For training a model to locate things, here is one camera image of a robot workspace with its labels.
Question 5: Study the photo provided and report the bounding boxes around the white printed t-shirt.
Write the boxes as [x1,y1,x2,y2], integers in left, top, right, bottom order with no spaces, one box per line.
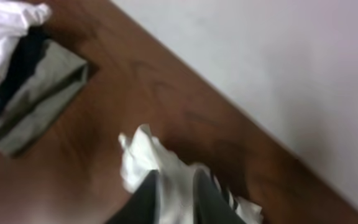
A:
[118,124,263,224]

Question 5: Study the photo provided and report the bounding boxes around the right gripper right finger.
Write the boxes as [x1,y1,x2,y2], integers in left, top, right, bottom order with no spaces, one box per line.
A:
[193,170,246,224]

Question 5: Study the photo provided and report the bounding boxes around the olive folded trousers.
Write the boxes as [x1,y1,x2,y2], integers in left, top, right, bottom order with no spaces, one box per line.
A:
[0,40,88,156]

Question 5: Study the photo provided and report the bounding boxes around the dark red-trimmed folded garment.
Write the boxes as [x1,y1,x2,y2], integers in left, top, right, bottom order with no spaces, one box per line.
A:
[0,27,49,115]

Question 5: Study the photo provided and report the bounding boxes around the white folded shirt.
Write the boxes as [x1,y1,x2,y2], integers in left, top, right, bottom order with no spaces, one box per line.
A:
[0,1,52,84]

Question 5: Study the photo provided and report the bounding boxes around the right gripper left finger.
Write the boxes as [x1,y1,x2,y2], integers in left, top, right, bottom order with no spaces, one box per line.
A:
[105,170,158,224]

